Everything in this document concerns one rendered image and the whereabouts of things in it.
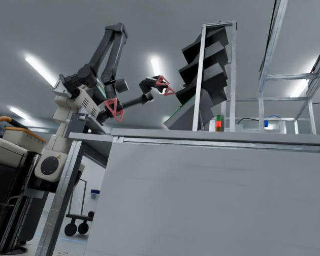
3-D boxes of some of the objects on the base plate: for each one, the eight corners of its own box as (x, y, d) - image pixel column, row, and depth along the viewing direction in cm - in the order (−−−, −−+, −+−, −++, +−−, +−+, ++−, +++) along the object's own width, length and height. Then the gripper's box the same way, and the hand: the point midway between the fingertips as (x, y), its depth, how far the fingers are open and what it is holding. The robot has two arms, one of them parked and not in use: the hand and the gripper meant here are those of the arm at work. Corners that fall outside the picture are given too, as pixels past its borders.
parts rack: (188, 148, 96) (200, 23, 127) (197, 168, 127) (205, 64, 159) (237, 151, 89) (237, 18, 121) (233, 171, 121) (235, 62, 152)
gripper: (155, 92, 143) (173, 99, 135) (145, 80, 131) (164, 86, 123) (160, 85, 144) (178, 90, 136) (151, 71, 133) (170, 77, 124)
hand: (170, 88), depth 130 cm, fingers open, 9 cm apart
